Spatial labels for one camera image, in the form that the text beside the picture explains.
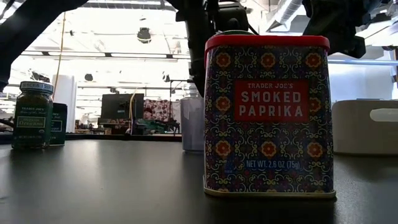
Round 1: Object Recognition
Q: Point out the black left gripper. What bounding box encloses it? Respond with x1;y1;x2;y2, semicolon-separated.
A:
167;0;218;98

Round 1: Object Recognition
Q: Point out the smoked paprika tin red lid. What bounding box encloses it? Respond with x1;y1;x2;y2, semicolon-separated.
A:
203;34;336;200

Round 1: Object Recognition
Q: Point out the black rectangular spice tin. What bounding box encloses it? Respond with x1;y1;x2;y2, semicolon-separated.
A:
49;103;68;147

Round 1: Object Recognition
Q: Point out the red patterned cloth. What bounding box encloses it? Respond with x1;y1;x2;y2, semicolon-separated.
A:
143;99;182;123

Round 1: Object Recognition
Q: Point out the ceiling light bar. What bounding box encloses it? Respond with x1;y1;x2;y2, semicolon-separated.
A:
20;51;191;60

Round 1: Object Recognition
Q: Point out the person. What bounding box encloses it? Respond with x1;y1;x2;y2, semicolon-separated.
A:
135;107;170;135

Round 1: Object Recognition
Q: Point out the black monitor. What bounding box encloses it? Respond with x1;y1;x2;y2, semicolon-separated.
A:
101;93;146;121

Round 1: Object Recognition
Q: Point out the white pillar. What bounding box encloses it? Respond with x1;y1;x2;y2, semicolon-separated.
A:
52;73;77;134

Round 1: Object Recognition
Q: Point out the black stand frame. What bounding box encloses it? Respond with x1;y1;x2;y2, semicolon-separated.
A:
169;79;195;135

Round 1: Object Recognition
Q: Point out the spiral ceiling duct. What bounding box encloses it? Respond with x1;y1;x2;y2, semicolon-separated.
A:
266;0;307;32

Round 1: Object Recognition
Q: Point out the translucent grey handled bin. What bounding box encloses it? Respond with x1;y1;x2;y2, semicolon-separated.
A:
180;96;206;154

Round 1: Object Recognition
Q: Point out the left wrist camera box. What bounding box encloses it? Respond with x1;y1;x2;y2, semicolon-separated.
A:
216;2;249;32

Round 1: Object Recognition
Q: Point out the white handled plastic bin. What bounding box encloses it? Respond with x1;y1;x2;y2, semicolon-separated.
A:
331;99;398;156

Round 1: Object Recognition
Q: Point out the table frame with wooden border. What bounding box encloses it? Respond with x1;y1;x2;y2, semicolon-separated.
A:
0;133;183;146

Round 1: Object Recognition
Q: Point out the long yellow cable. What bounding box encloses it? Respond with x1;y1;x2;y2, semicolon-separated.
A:
52;11;67;100

